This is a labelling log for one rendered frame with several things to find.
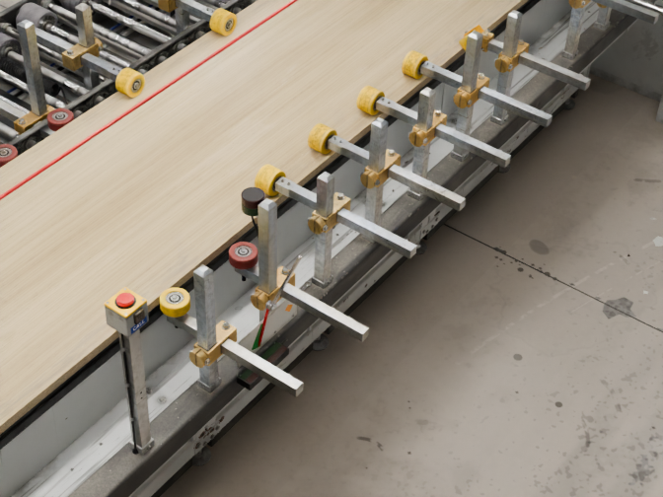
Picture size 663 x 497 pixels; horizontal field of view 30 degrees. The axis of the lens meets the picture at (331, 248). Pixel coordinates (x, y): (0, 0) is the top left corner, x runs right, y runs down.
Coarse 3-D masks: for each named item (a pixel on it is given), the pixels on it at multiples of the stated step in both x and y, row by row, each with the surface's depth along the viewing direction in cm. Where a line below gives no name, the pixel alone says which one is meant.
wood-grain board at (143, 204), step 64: (320, 0) 435; (384, 0) 436; (448, 0) 437; (512, 0) 439; (192, 64) 404; (256, 64) 405; (320, 64) 406; (384, 64) 407; (448, 64) 412; (64, 128) 376; (128, 128) 377; (192, 128) 378; (256, 128) 379; (0, 192) 354; (64, 192) 355; (128, 192) 355; (192, 192) 356; (0, 256) 334; (64, 256) 335; (128, 256) 336; (192, 256) 337; (0, 320) 317; (64, 320) 318; (0, 384) 301
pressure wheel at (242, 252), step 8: (232, 248) 338; (240, 248) 339; (248, 248) 339; (256, 248) 339; (232, 256) 336; (240, 256) 336; (248, 256) 336; (256, 256) 337; (232, 264) 338; (240, 264) 336; (248, 264) 336
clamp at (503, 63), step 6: (522, 48) 404; (528, 48) 407; (516, 54) 401; (498, 60) 400; (504, 60) 399; (510, 60) 400; (516, 60) 403; (498, 66) 401; (504, 66) 400; (510, 66) 400; (504, 72) 401
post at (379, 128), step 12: (384, 120) 345; (372, 132) 347; (384, 132) 347; (372, 144) 350; (384, 144) 350; (372, 156) 352; (384, 156) 353; (372, 168) 355; (372, 192) 361; (372, 204) 364; (372, 216) 367
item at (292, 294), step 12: (252, 276) 340; (288, 288) 335; (288, 300) 335; (300, 300) 332; (312, 300) 332; (312, 312) 331; (324, 312) 328; (336, 312) 329; (336, 324) 328; (348, 324) 325; (360, 324) 325; (360, 336) 324
